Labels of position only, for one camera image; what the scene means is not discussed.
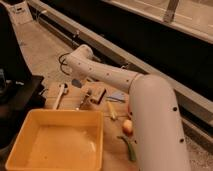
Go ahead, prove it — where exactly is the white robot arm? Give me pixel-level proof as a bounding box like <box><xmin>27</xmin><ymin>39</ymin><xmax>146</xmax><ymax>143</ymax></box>
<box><xmin>65</xmin><ymin>44</ymin><xmax>191</xmax><ymax>171</ymax></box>

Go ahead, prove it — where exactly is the brown wooden block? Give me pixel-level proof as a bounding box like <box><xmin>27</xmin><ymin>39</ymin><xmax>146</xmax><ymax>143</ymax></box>
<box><xmin>91</xmin><ymin>87</ymin><xmax>106</xmax><ymax>104</ymax></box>

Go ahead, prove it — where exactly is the green cucumber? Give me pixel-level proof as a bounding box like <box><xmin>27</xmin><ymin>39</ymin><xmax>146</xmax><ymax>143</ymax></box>
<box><xmin>117</xmin><ymin>136</ymin><xmax>136</xmax><ymax>162</ymax></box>

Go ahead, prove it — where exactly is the yellow corn cob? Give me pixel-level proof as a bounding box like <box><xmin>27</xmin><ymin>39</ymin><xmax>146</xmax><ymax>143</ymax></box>
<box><xmin>106</xmin><ymin>101</ymin><xmax>117</xmax><ymax>121</ymax></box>

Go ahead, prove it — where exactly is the white paper sheet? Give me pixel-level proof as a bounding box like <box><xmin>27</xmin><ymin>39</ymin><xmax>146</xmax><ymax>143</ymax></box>
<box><xmin>10</xmin><ymin>1</ymin><xmax>33</xmax><ymax>25</ymax></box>

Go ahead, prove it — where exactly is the red yellow apple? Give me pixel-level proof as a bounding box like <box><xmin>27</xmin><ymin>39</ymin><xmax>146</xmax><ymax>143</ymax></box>
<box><xmin>122</xmin><ymin>119</ymin><xmax>133</xmax><ymax>136</ymax></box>

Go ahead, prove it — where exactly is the yellow plastic tub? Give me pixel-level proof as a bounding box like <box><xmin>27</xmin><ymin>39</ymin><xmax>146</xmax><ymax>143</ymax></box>
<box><xmin>5</xmin><ymin>109</ymin><xmax>103</xmax><ymax>171</ymax></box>

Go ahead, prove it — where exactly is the black coiled cable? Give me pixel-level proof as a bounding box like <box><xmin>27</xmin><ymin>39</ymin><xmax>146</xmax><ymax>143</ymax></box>
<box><xmin>58</xmin><ymin>52</ymin><xmax>73</xmax><ymax>76</ymax></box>

